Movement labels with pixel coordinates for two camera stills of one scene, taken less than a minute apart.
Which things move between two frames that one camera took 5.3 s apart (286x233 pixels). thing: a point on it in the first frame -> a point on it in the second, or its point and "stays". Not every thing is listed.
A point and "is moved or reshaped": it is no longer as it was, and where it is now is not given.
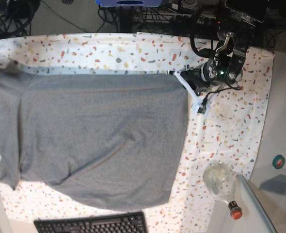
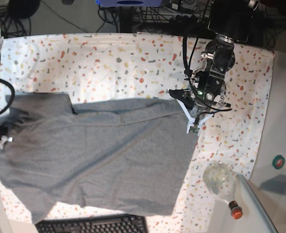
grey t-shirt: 106,141 is moved or reshaped
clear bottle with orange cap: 219,179 stays
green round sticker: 278,161 stays
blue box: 150,3 stays
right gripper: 197,78 -> 186,98
